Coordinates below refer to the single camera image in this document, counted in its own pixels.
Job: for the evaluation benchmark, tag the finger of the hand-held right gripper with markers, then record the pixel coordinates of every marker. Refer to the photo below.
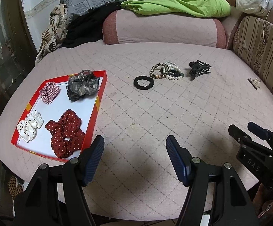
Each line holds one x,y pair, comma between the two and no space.
258,130
238,134

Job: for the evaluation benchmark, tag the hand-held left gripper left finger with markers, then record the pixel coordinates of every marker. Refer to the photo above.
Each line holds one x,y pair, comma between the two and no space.
95,160

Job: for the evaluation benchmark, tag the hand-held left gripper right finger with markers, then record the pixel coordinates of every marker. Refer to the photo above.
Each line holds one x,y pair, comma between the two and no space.
176,160

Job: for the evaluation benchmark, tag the red cardboard tray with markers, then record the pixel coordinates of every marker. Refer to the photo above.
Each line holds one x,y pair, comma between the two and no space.
56,107

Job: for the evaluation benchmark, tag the red polka dot scrunchie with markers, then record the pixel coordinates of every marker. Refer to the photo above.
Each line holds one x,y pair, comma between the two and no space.
64,127

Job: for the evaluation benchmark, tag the pearl hair pin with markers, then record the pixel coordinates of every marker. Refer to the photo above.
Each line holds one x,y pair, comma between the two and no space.
254,82

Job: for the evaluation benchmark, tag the grey sheer scrunchie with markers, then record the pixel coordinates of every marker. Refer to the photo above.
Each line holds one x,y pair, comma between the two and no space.
82,87

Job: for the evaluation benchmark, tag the white black-dotted scrunchie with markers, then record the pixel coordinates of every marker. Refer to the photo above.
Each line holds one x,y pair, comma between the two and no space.
29,126

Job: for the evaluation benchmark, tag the black hair claw clip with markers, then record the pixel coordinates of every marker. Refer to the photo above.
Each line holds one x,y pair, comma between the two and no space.
197,71

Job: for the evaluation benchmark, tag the red white plaid scrunchie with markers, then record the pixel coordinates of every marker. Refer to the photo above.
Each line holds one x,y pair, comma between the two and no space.
49,93

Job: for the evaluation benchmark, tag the striped beige cushion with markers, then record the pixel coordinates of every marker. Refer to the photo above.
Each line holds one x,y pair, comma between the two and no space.
263,49

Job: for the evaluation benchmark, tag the leopard print cloth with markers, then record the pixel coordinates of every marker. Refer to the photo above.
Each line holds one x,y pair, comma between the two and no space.
15,187

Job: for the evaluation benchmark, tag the black cloth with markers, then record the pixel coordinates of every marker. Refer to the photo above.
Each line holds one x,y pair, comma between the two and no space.
87,31

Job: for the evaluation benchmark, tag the white crumpled cloth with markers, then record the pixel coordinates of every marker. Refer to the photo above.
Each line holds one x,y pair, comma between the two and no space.
251,1

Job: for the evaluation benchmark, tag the leaf print cloth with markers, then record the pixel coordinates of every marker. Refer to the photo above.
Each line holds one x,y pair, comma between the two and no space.
54,30

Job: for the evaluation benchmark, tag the dark glass door cabinet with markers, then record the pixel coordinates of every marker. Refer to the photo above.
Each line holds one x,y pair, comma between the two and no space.
4,51

